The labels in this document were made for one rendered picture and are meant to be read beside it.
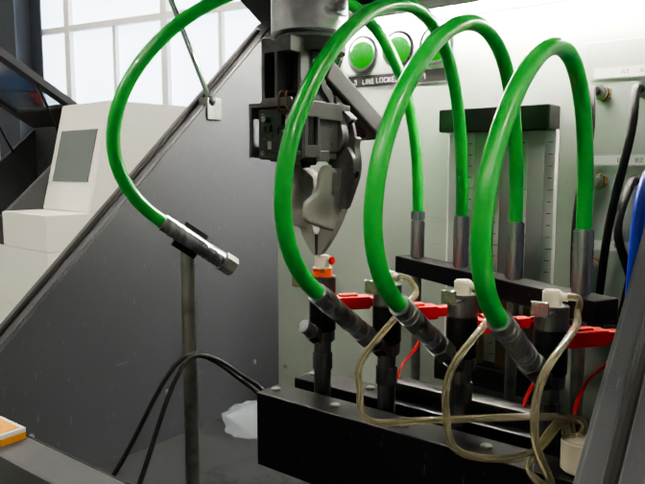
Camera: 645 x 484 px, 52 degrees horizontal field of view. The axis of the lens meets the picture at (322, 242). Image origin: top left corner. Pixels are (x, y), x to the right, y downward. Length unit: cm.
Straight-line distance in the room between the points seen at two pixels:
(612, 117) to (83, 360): 70
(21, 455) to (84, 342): 23
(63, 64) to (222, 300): 611
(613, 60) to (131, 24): 579
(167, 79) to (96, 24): 99
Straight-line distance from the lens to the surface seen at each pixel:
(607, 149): 84
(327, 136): 64
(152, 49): 71
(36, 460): 69
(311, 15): 65
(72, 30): 691
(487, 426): 65
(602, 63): 86
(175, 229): 70
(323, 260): 68
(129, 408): 95
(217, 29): 583
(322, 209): 65
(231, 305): 104
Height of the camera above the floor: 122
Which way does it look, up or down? 7 degrees down
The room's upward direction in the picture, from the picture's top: straight up
